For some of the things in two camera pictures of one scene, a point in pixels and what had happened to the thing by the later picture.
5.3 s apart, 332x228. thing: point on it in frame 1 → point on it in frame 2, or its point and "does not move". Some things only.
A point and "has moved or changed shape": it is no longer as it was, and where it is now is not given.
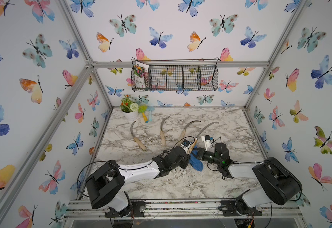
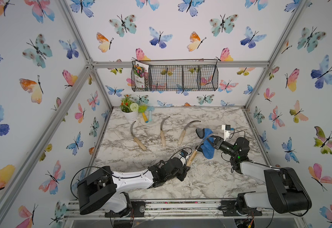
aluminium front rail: [270, 208] does not move
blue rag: [196, 163] has moved or changed shape
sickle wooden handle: [192, 146] has moved or changed shape
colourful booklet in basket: [140, 70] does not move
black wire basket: [172, 75] does not move
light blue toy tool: [150, 109] does not move
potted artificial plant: [129, 108] does not move
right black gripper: [200, 153] → [218, 141]
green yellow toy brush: [142, 109] does not move
